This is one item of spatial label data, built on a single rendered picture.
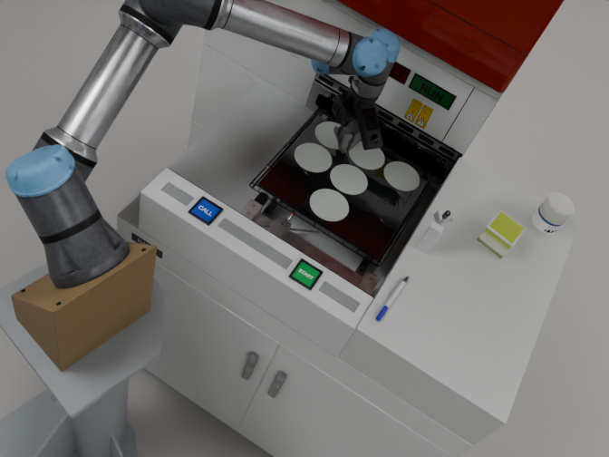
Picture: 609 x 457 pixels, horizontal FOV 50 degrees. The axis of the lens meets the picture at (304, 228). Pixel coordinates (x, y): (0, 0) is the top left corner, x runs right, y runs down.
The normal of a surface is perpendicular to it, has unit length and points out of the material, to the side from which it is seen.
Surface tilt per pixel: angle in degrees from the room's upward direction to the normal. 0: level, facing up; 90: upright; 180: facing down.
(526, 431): 0
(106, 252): 28
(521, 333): 0
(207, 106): 90
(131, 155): 0
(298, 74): 90
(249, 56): 90
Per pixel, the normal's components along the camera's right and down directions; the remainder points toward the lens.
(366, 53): 0.34, 0.24
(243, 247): 0.24, -0.57
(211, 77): -0.48, 0.63
